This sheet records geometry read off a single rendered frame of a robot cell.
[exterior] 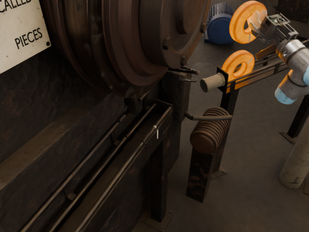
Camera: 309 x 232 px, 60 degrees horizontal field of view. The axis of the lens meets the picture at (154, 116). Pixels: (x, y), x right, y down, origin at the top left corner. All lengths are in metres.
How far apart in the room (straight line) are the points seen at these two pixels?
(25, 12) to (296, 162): 1.41
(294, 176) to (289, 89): 0.76
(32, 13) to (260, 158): 1.56
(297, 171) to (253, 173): 0.25
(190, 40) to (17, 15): 0.38
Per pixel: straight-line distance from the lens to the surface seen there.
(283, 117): 2.20
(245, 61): 1.22
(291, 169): 1.65
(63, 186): 0.73
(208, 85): 1.13
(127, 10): 0.50
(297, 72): 0.97
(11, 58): 0.56
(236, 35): 1.10
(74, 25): 0.51
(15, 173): 0.62
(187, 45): 0.68
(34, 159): 0.63
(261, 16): 1.12
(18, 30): 0.56
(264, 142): 1.94
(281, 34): 1.02
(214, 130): 1.15
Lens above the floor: 1.32
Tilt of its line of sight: 41 degrees down
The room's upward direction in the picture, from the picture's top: straight up
